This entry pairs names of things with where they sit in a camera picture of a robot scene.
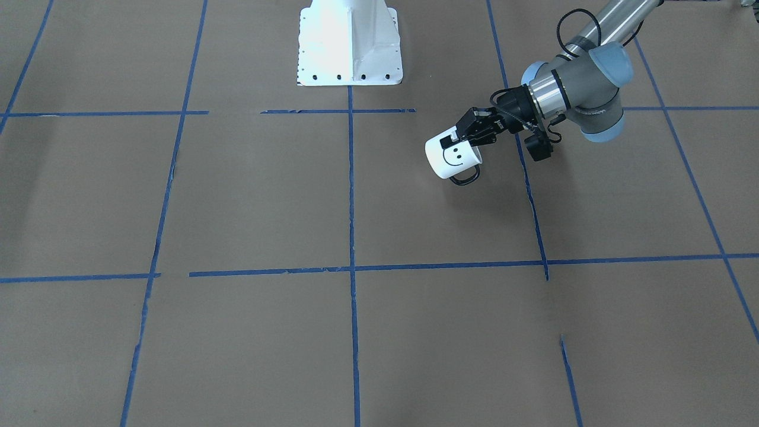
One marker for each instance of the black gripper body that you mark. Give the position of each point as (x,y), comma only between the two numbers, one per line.
(513,108)

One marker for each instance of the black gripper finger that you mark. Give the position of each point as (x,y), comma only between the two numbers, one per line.
(452,137)

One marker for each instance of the white smiley face mug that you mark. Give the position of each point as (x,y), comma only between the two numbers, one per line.
(448,163)

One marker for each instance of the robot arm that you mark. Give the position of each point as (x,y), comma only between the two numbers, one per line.
(581,83)

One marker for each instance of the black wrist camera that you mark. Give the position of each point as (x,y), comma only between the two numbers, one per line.
(540,144)

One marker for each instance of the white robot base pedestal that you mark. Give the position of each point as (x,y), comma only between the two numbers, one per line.
(349,43)

